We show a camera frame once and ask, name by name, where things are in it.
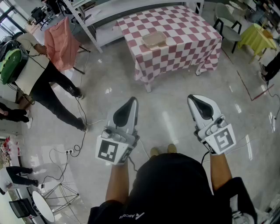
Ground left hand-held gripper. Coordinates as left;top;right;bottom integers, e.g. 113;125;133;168
95;97;140;166

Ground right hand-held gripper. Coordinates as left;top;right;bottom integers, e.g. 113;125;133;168
187;94;237;155

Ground clear plastic container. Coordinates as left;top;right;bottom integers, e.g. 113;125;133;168
142;31;168;48

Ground person's right forearm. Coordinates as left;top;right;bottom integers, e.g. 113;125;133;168
209;152;233;191

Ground person's left forearm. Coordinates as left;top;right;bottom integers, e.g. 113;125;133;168
105;163;130;203

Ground person's black shirt torso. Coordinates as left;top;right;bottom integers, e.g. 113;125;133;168
87;152;258;224

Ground yellow-green cloth table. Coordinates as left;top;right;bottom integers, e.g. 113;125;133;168
237;23;278;64

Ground grey chair black legs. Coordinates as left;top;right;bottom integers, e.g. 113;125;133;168
213;2;242;54

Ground red white checkered table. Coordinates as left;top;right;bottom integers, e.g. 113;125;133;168
113;4;223;93

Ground salmon pink cloth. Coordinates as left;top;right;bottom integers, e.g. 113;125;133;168
44;17;81;72

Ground white metal shelf rack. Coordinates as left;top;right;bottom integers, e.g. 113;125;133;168
63;0;205;53

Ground row of red packets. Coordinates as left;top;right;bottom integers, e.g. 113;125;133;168
0;136;22;156

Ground white round table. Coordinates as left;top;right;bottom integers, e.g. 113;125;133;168
32;191;56;223

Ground green black backpack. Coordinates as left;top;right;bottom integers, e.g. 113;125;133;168
0;40;29;85

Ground black office chair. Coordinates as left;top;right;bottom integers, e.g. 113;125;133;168
31;6;53;31

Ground white floor cable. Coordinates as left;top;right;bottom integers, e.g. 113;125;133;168
86;119;108;127

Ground black floor cable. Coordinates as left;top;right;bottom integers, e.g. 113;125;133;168
41;148;70;189
69;97;88;158
266;81;280;120

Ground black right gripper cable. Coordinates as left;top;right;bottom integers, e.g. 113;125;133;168
200;151;211;165

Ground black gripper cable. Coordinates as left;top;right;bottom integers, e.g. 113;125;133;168
200;151;211;165
127;156;139;172

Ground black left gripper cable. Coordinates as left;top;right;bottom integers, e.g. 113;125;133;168
127;156;139;172

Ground wire frame stand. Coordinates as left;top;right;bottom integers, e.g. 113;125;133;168
43;183;80;214

